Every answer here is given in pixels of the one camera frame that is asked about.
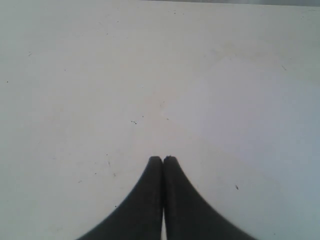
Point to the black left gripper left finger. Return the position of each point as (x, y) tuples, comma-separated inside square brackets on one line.
[(140, 215)]

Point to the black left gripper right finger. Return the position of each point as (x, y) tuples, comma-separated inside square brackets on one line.
[(187, 215)]

